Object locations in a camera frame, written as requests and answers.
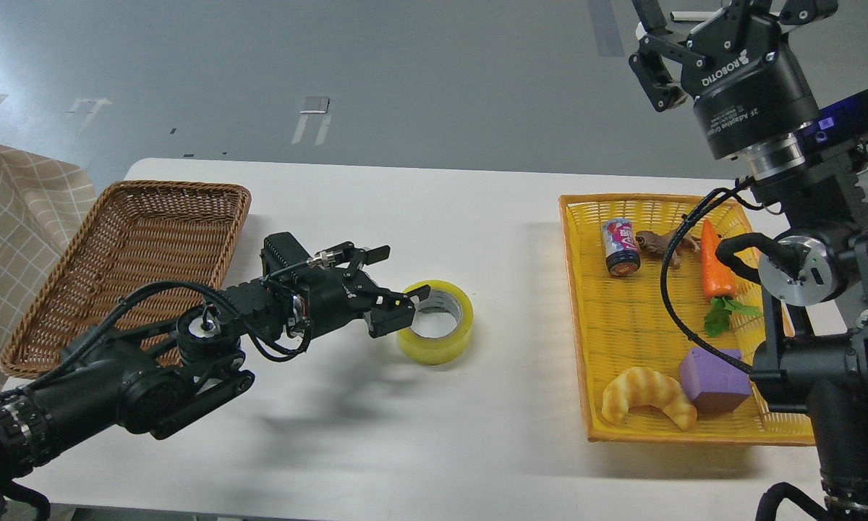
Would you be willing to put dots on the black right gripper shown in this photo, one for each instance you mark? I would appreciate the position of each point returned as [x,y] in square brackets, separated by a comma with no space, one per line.
[747,85]

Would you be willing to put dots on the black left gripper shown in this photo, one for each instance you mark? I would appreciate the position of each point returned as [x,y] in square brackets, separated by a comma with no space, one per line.
[333,299]

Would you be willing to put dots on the yellow tape roll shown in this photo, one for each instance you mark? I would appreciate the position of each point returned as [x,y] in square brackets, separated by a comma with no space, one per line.
[434,347]

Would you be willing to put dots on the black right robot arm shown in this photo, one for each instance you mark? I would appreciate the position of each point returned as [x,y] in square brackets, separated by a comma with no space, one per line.
[814,280]

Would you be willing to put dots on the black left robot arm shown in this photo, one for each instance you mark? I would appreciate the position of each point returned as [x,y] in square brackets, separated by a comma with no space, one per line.
[169,353]

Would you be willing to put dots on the white stand base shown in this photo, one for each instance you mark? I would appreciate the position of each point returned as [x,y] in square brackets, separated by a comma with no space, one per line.
[688,16]

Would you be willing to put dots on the brown toy animal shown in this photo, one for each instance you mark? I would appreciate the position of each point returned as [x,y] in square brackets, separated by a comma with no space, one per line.
[657,244]

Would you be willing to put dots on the orange toy carrot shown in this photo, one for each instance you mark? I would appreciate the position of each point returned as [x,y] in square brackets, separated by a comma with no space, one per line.
[718,286]

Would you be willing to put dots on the small drink can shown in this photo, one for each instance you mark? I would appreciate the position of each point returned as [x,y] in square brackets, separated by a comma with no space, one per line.
[622,257]

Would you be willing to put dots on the brown wicker basket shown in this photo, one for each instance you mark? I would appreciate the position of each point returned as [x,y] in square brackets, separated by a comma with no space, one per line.
[136,232]

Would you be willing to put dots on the yellow plastic basket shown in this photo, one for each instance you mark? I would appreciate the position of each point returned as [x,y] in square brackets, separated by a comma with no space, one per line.
[620,323]

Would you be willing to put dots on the toy croissant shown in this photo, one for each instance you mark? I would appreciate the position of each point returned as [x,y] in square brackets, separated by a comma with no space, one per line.
[642,386]

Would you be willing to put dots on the purple foam cube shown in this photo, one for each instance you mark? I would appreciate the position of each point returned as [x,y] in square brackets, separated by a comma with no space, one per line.
[712,384]

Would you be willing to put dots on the beige checkered cloth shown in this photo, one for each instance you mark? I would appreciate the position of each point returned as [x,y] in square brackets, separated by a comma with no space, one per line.
[42,204]

